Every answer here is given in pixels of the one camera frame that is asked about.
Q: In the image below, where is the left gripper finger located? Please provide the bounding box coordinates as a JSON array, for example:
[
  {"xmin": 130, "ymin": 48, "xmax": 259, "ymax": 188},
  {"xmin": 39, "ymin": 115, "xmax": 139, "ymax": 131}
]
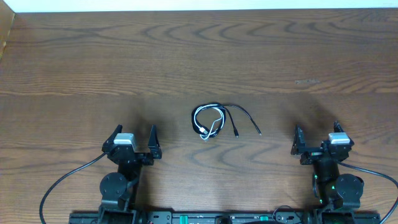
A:
[
  {"xmin": 102, "ymin": 124, "xmax": 123, "ymax": 149},
  {"xmin": 148, "ymin": 125, "xmax": 162, "ymax": 159}
]

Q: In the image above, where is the black USB cable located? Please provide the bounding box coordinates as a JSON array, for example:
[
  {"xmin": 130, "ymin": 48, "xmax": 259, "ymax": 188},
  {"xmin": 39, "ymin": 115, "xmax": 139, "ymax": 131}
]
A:
[
  {"xmin": 191, "ymin": 102, "xmax": 239, "ymax": 139},
  {"xmin": 217, "ymin": 103, "xmax": 262, "ymax": 136}
]

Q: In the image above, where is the white USB cable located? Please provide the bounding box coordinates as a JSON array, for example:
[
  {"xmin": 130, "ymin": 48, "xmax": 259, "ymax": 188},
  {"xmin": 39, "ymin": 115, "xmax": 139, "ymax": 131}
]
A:
[{"xmin": 193, "ymin": 103, "xmax": 226, "ymax": 142}]

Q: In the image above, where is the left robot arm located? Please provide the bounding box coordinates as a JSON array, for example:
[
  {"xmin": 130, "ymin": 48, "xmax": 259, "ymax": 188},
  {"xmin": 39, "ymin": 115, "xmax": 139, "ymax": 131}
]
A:
[{"xmin": 98, "ymin": 125, "xmax": 162, "ymax": 223}]

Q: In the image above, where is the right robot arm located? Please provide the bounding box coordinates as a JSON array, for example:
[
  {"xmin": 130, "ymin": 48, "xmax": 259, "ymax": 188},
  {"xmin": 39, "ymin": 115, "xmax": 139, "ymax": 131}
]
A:
[{"xmin": 290, "ymin": 121, "xmax": 364, "ymax": 223}]

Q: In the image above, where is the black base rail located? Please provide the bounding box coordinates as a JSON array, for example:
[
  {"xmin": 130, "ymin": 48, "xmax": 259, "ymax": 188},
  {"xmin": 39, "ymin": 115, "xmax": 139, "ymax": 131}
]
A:
[{"xmin": 68, "ymin": 210, "xmax": 381, "ymax": 224}]

